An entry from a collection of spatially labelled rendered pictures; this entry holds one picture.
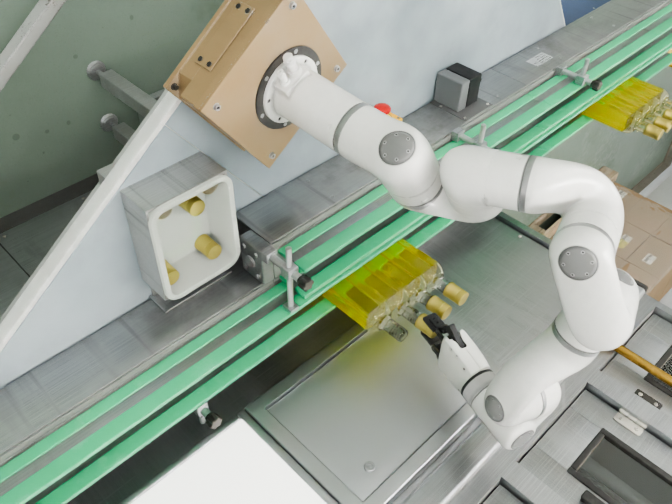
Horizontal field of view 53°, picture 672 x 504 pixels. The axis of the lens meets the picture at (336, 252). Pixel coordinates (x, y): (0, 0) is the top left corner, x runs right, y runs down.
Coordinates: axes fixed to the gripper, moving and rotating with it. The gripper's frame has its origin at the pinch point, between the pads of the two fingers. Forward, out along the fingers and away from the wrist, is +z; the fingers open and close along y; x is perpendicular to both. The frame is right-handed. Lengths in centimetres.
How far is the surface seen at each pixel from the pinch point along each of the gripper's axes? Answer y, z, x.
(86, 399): 6, 11, 66
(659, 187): -312, 245, -486
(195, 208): 27, 26, 38
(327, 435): -12.6, -5.1, 26.9
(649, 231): -237, 153, -338
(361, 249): 6.3, 21.6, 4.8
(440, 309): 1.1, 2.9, -3.8
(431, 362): -12.6, 0.3, -1.6
